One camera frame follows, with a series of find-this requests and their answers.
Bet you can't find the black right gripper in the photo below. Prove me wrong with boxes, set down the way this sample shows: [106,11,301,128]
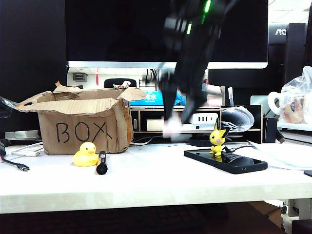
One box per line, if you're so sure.
[156,60,212,124]

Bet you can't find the white doll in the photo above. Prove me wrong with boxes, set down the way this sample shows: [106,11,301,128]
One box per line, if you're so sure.
[162,116,182,138]

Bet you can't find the cream small box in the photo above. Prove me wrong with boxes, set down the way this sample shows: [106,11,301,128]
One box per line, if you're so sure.
[146,119,165,132]

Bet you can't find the crumpled white paper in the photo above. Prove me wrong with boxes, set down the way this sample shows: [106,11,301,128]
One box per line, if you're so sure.
[112,80,132,89]

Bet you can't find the black pen holder box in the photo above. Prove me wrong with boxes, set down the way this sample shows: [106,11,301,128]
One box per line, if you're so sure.
[262,117,278,144]

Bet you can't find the brown cardboard box marked BOX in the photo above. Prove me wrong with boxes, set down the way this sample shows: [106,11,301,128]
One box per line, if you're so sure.
[0,81,147,156]

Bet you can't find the white USB power strip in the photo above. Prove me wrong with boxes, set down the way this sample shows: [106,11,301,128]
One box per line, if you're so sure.
[191,113,219,125]

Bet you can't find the blue wet wipes pack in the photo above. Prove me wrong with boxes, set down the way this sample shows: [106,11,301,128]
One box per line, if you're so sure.
[130,90,187,107]

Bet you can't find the white flat device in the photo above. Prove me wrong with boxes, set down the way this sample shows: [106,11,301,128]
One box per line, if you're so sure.
[181,123,215,132]

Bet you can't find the pink white tissue pack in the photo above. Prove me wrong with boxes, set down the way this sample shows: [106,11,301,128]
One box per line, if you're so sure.
[201,84,223,107]

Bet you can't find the black round stand base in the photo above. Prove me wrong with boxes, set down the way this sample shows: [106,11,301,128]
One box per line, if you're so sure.
[189,136,213,148]

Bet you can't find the yellow black Pichu figurine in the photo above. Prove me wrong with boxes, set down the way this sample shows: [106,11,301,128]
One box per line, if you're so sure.
[209,117,231,157]

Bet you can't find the rolled printed papers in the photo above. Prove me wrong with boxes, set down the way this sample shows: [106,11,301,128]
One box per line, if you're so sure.
[221,106,255,134]

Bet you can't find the black office chair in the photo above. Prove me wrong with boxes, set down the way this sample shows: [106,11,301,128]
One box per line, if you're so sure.
[104,78,137,89]

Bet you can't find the black smartphone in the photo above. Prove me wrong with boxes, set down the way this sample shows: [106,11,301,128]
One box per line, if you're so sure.
[183,149,268,175]

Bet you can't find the wooden black desk shelf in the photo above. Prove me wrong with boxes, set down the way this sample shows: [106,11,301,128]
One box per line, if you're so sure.
[130,104,263,145]

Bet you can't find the large silver-framed monitor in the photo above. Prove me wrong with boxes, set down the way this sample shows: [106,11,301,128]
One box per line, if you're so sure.
[65,0,269,70]

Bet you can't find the black marker pen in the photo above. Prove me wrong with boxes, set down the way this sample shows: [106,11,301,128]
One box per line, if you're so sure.
[96,150,109,176]

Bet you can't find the white paper sheets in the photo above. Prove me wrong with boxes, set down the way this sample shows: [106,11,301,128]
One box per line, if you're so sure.
[246,140,312,171]

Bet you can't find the yellow rubber duck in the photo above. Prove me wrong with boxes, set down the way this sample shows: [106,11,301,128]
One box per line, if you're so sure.
[72,141,100,168]

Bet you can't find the white tray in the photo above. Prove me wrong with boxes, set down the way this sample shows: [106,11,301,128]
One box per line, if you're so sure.
[276,120,312,133]

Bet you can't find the clear plastic bag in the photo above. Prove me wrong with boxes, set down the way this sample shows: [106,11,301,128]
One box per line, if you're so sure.
[279,65,312,124]

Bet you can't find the black AOC monitor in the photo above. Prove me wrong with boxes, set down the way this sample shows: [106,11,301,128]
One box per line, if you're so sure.
[268,23,288,45]

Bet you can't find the black tall tower case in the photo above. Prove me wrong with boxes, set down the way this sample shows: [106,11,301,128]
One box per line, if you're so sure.
[284,23,307,84]

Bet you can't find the brown cardboard carton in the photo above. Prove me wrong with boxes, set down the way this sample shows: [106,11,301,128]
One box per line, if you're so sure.
[248,201,283,230]

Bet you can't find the dark black panel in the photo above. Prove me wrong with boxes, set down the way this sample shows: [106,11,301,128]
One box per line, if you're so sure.
[0,0,68,137]

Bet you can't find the silver flat base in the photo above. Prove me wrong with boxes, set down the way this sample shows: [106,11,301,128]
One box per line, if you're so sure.
[4,130,41,141]

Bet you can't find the thin black cable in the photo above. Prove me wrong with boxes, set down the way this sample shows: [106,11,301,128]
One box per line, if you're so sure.
[223,145,256,154]

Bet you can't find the white cable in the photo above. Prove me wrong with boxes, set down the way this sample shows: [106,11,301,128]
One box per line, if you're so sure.
[11,142,45,157]

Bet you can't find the black USB-C cable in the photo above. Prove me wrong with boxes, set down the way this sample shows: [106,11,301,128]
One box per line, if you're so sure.
[0,138,31,172]

